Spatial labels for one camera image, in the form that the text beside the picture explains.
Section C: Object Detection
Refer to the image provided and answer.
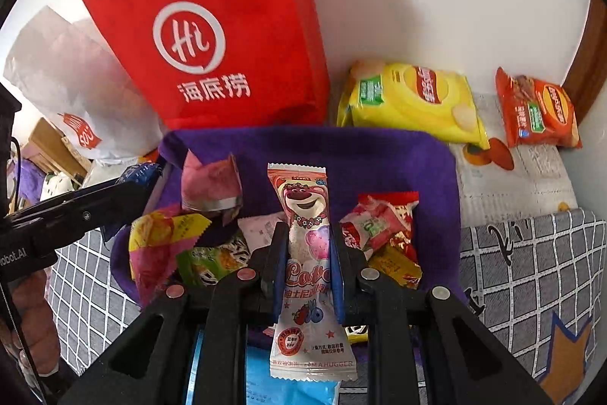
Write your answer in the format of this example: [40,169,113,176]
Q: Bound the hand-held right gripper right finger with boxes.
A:
[329,225,554,405]

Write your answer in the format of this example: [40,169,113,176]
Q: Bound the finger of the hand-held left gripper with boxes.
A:
[6,178,161,226]
[44,195,153,252]

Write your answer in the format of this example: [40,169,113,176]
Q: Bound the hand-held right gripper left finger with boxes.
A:
[59,222,291,405]

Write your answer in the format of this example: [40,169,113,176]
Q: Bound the blue snack packet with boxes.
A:
[116,162,163,186]

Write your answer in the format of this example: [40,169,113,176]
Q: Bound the gold candy packet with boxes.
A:
[367,244,423,290]

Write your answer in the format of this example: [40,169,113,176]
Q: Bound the green snack packet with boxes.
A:
[178,239,252,290]

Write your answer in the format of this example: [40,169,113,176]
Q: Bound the pink bear candy packet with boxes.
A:
[266,162,358,382]

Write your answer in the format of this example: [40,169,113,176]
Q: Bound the person's left hand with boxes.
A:
[8,266,61,378]

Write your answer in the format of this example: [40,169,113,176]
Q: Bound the white spotted bedding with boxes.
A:
[40,173,73,203]

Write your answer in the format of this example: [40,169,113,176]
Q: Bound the white pink snack packet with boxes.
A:
[237,213,286,252]

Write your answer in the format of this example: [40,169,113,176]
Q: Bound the red pink candy packet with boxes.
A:
[339,202,404,252]

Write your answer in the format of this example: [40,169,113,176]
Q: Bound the wooden headboard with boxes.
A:
[27,117,92,179]

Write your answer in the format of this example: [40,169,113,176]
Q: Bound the pink cartoon snack packet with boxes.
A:
[130,251,189,307]

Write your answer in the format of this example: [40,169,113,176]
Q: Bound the red candy wrapper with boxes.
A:
[358,191,421,262]

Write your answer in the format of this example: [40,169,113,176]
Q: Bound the crumpled pink snack packet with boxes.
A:
[181,150,244,224]

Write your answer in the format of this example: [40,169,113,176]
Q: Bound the blue tissue box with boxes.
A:
[187,328,343,405]

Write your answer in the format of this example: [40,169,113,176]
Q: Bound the white plastic shopping bag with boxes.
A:
[2,5,163,162]

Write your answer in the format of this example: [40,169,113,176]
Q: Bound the purple cloth bin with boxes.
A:
[110,127,468,369]

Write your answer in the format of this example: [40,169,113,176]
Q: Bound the grey checked cloth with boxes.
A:
[45,206,607,405]

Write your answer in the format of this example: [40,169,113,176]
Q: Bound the yellow chips bag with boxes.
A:
[337,61,492,150]

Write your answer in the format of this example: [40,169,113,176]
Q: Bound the red paper bag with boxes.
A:
[82,0,332,131]

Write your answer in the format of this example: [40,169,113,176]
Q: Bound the red chips bag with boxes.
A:
[495,66,583,150]

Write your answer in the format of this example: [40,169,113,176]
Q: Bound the brown wooden door frame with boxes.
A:
[563,0,607,117]

